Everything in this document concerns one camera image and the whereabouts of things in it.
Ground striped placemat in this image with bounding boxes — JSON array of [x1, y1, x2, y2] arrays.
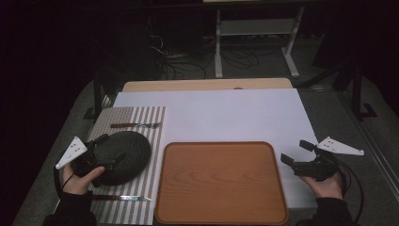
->
[[86, 105, 168, 226]]

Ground white board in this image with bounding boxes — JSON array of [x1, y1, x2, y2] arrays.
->
[[113, 88, 320, 211]]

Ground person's left hand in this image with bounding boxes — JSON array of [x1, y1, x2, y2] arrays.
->
[[62, 164, 106, 196]]

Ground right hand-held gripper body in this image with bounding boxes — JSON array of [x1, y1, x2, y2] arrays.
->
[[293, 136, 365, 183]]

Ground dark oval plate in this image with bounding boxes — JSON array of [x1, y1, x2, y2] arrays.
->
[[89, 130, 152, 187]]

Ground white metal stand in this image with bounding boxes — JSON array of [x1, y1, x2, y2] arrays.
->
[[214, 5, 306, 79]]

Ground brown wooden tray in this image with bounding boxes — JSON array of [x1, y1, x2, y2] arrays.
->
[[153, 140, 290, 226]]

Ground dark-handled table knife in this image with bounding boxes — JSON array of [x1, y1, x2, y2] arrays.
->
[[90, 194, 153, 202]]

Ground black metal stand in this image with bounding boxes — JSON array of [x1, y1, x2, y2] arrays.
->
[[295, 58, 379, 121], [82, 74, 109, 121]]

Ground black floor cables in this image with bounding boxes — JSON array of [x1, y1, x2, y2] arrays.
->
[[147, 31, 262, 81]]

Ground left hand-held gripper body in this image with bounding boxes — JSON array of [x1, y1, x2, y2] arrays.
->
[[55, 136, 109, 181]]

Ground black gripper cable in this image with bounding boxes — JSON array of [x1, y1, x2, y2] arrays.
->
[[52, 165, 77, 200], [334, 157, 366, 226]]

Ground person's right hand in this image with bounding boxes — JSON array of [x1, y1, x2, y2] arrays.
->
[[299, 171, 344, 201]]

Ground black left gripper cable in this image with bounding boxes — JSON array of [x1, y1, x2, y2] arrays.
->
[[52, 165, 77, 200]]

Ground light wooden table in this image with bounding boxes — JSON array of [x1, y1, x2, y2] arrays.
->
[[120, 77, 294, 93]]

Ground wooden-handled fork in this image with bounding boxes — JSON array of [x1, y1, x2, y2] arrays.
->
[[109, 121, 161, 129]]

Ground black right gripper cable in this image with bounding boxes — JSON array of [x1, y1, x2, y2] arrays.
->
[[334, 157, 366, 226]]

